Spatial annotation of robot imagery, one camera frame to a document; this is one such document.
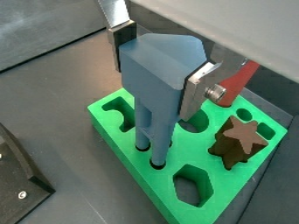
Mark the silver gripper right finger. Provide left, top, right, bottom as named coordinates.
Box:
left=180, top=44, right=247, bottom=121

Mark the red cylinder peg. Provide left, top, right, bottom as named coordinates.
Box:
left=217, top=60, right=259, bottom=108

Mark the green shape sorting board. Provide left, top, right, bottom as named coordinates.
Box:
left=88, top=89, right=287, bottom=224

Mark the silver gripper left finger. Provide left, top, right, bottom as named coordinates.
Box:
left=97, top=0, right=136, bottom=71

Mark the blue three prong object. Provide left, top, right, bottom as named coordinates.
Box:
left=118, top=33, right=207, bottom=170

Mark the black curved bracket stand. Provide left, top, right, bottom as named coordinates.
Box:
left=0, top=123, right=54, bottom=224

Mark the brown star shaped block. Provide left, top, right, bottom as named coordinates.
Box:
left=208, top=115, right=268, bottom=171

